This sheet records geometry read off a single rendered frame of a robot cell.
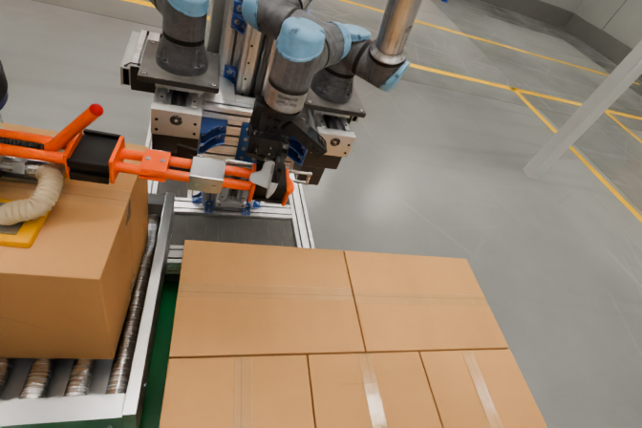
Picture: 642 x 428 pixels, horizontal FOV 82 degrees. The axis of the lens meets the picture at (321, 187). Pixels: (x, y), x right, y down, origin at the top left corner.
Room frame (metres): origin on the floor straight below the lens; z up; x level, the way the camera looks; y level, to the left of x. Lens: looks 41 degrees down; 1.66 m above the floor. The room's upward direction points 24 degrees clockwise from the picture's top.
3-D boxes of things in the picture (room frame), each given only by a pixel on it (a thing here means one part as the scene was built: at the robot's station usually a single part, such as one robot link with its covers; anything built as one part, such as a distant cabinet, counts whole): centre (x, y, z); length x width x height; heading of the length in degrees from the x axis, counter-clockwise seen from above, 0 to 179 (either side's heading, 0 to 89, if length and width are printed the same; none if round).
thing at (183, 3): (0.98, 0.55, 1.20); 0.13 x 0.12 x 0.14; 56
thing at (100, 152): (0.47, 0.44, 1.08); 0.10 x 0.08 x 0.06; 22
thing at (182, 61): (0.98, 0.55, 1.09); 0.15 x 0.15 x 0.10
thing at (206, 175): (0.56, 0.24, 1.07); 0.07 x 0.07 x 0.04; 22
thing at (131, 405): (0.52, 0.34, 0.58); 0.70 x 0.03 x 0.06; 25
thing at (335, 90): (1.21, 0.11, 1.09); 0.15 x 0.15 x 0.10
